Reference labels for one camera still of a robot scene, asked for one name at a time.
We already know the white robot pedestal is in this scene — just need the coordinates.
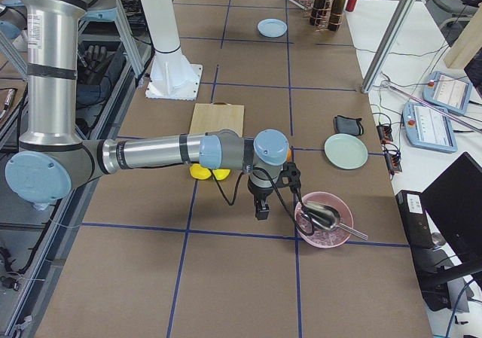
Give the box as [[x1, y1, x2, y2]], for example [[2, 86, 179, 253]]
[[141, 0, 203, 101]]

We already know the green plate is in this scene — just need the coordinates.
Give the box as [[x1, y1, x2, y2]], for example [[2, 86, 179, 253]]
[[324, 133, 368, 169]]

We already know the yellow lemon left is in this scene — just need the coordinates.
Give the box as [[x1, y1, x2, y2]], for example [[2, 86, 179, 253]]
[[189, 163, 212, 180]]

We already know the dark grey folded cloth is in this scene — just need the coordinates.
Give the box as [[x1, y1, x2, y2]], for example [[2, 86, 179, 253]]
[[334, 115, 365, 136]]

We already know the dark wine bottle front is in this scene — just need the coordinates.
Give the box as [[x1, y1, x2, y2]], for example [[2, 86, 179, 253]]
[[328, 0, 346, 32]]

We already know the black monitor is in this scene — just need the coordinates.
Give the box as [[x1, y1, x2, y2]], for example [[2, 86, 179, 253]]
[[421, 152, 481, 262]]

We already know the pink bowl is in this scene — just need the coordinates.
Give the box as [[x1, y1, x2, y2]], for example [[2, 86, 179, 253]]
[[294, 191, 353, 248]]

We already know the dark wine bottle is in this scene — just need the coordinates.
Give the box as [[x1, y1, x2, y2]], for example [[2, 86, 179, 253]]
[[310, 0, 326, 26], [328, 0, 346, 32]]

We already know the orange black adapter box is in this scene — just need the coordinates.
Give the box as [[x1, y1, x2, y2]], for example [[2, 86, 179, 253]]
[[377, 124, 393, 144]]

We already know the copper wire bottle rack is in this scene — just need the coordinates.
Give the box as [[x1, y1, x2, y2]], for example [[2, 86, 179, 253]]
[[306, 0, 346, 32]]

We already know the wooden cutting board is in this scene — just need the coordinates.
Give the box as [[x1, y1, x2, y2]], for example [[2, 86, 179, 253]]
[[189, 103, 245, 136]]

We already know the yellow lemon right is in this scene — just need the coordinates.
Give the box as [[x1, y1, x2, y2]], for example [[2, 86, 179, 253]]
[[212, 169, 231, 181]]

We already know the light blue plate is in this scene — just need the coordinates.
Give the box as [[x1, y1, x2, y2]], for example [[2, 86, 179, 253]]
[[257, 18, 288, 38]]

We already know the teach pendant near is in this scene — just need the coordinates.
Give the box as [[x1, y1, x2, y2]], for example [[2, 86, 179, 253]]
[[402, 102, 457, 153]]

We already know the black computer box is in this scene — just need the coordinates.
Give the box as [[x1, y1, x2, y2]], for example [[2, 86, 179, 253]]
[[395, 189, 475, 313]]

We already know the teach pendant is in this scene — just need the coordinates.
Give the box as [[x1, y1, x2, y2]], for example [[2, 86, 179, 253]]
[[402, 102, 457, 153], [423, 71, 473, 115]]

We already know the aluminium frame post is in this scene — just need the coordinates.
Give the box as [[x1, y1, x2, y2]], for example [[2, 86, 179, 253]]
[[361, 0, 416, 93]]

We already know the teach pendant far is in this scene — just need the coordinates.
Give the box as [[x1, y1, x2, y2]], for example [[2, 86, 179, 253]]
[[423, 71, 473, 115]]

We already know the pink rod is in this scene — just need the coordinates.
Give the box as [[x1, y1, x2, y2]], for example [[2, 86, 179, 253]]
[[382, 82, 481, 134]]

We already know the yellow lemon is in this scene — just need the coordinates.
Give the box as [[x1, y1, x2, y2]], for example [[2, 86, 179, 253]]
[[189, 163, 212, 180], [212, 169, 231, 181]]

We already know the metal scoop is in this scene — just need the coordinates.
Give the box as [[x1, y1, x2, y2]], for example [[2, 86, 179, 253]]
[[302, 201, 368, 241]]

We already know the dark wine bottle back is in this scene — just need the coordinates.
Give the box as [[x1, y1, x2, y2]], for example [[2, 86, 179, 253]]
[[310, 0, 326, 26]]

